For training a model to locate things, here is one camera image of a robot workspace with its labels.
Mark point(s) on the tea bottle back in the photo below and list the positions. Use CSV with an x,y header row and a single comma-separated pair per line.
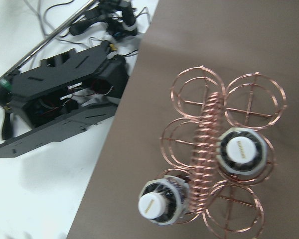
x,y
165,200

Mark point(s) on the tea bottle middle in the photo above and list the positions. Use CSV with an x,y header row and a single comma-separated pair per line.
x,y
241,151

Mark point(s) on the tea bottle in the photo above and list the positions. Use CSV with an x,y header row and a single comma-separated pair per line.
x,y
241,151
165,200

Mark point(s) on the copper wire bottle basket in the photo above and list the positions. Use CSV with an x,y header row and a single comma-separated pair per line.
x,y
216,151

